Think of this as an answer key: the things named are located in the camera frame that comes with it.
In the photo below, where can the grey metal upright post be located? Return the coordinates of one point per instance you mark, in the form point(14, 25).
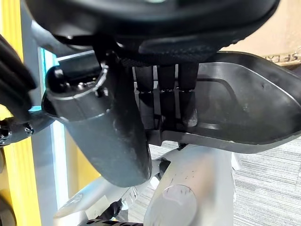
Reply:
point(44, 164)

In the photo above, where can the dark metal bracket with screws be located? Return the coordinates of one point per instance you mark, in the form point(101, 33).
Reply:
point(16, 131)

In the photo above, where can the brown cardboard box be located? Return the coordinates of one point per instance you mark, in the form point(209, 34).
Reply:
point(277, 30)

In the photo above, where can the silver robot left leg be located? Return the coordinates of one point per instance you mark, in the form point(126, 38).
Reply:
point(98, 200)

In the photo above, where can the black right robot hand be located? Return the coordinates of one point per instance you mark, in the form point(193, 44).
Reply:
point(113, 141)

